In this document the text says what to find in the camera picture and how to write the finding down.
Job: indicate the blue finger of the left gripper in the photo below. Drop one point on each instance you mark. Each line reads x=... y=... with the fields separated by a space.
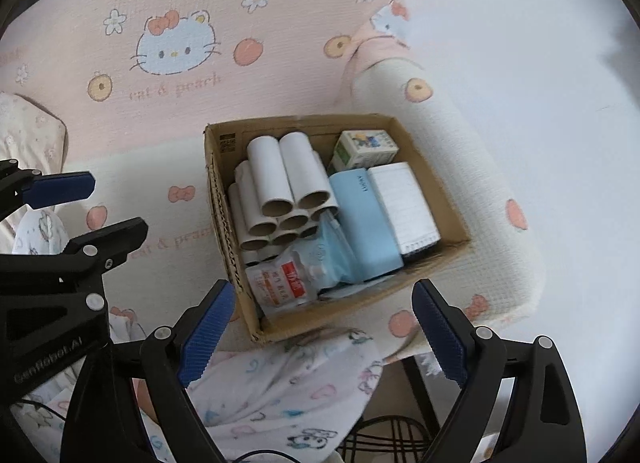
x=51 y=190

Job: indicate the pink Hello Kitty chair cover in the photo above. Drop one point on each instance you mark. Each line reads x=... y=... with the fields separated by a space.
x=137 y=82

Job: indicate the white paper tube bundle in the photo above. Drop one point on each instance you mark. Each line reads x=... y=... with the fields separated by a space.
x=278 y=194

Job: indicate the red white sachet packet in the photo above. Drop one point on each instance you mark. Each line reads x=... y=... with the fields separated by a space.
x=280 y=284

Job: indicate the brown cardboard box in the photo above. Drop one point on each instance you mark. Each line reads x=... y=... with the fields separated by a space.
x=225 y=146

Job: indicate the green white small carton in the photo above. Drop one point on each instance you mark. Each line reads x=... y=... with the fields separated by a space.
x=363 y=149

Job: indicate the black wire rack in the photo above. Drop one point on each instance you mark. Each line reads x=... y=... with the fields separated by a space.
x=400 y=421

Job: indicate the light blue box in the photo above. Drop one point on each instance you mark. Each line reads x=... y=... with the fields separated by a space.
x=365 y=224

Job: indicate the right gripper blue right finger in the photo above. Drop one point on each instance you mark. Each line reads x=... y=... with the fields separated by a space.
x=445 y=328

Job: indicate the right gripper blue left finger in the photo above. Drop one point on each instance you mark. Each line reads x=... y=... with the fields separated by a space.
x=200 y=329

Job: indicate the blue white tissue pack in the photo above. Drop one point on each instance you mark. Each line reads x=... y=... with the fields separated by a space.
x=327 y=257

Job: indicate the printed white pajama clothing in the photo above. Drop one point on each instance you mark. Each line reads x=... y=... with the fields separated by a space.
x=300 y=397

